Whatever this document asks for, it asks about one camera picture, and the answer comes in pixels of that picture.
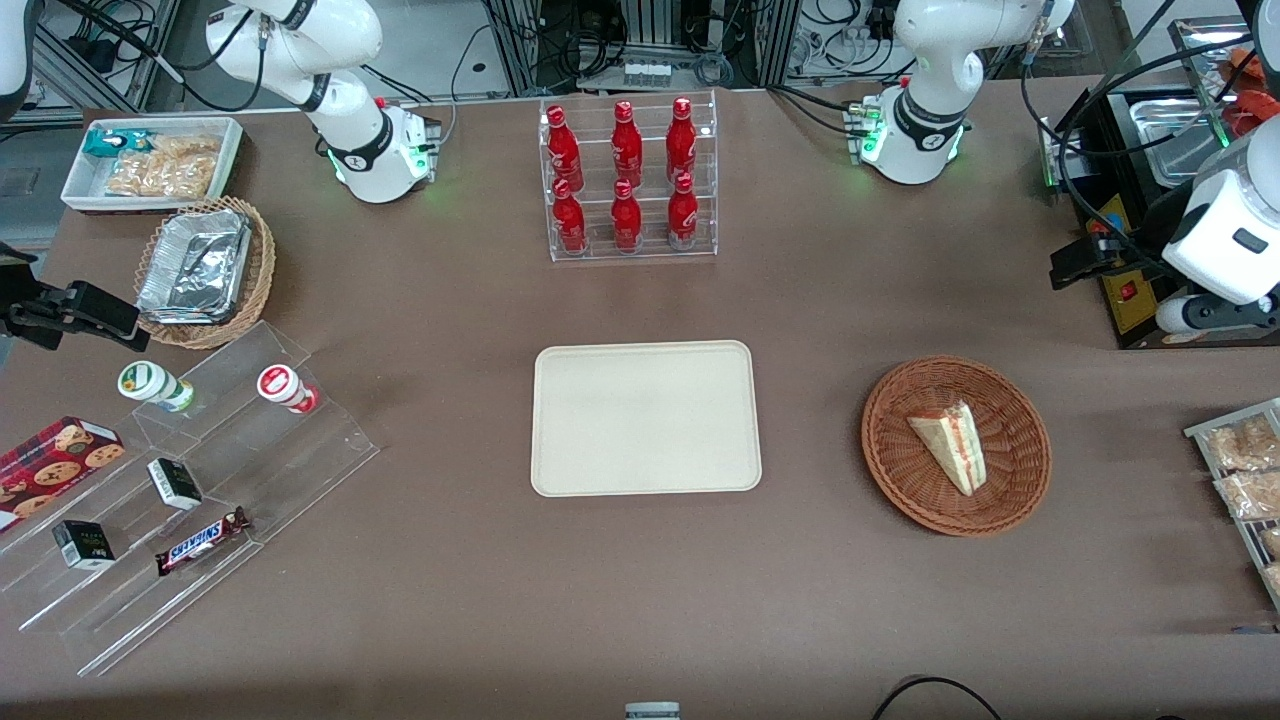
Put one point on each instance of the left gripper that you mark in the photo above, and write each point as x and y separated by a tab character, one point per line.
1128	243

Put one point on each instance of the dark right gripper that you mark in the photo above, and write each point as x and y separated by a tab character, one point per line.
22	296

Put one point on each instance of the triangular sandwich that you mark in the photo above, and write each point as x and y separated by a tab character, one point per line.
950	445

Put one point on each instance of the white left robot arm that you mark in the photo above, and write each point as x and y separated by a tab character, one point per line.
930	60

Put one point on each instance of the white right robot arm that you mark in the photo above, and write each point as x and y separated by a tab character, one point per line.
350	110

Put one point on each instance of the silver foil tray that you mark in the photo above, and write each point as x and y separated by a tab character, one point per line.
195	265

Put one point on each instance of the large steel tray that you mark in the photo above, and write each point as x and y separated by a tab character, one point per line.
1170	140

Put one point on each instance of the oval light wicker basket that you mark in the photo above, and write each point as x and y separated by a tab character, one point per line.
262	260

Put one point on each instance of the small steel tray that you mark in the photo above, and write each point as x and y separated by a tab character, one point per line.
1200	45

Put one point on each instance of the round brown wicker basket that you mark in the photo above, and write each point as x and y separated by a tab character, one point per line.
900	460

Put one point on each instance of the beige rectangular serving tray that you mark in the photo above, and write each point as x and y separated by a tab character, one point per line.
645	420

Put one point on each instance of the yellow emergency stop box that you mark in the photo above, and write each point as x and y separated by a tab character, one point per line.
1130	300

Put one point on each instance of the green capped yogurt bottle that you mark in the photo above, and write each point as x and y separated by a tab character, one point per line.
150	383

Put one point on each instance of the black equipment stand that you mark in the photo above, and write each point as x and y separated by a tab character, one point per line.
1105	150

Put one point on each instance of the white rectangular snack bin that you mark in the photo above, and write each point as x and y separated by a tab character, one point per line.
80	185

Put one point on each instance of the red cookie box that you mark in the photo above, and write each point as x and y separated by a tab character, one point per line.
50	465

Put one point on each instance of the clear bag of crackers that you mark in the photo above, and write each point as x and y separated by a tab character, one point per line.
165	165

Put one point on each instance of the green snack packet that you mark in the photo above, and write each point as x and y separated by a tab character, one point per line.
110	142

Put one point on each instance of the small black white box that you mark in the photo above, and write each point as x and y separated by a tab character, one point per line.
175	482

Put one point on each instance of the red capped yogurt bottle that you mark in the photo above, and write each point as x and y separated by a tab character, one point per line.
283	387

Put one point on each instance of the orange red food items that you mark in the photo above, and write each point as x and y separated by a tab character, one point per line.
1255	105

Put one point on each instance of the small black green box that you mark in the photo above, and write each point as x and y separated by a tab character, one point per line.
83	545

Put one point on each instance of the clear packet of pastry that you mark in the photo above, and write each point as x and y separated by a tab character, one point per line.
1272	540
1255	495
1274	578
1245	445

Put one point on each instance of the snickers chocolate bar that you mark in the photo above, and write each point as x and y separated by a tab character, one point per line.
200	542

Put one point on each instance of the clear acrylic stepped display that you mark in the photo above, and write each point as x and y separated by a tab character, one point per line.
300	470

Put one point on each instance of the red cola bottle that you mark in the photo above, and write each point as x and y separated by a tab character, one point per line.
682	140
627	140
627	220
562	145
683	218
570	222

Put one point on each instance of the clear acrylic bottle rack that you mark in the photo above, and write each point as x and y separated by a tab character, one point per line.
650	250

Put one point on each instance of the white power strip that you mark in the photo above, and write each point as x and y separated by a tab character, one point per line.
645	73

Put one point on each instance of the small grey white device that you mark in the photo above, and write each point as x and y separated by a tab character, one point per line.
652	711

